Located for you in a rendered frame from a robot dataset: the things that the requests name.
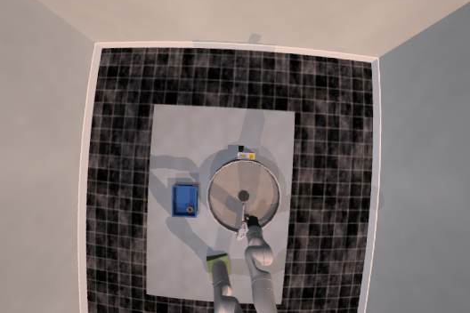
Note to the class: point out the blue open crate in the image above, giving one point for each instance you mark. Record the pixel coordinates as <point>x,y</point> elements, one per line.
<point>182,198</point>

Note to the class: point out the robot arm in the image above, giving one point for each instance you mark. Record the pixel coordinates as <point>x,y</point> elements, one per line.
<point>258,253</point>

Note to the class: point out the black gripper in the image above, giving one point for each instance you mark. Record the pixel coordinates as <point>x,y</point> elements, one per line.
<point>250,221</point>

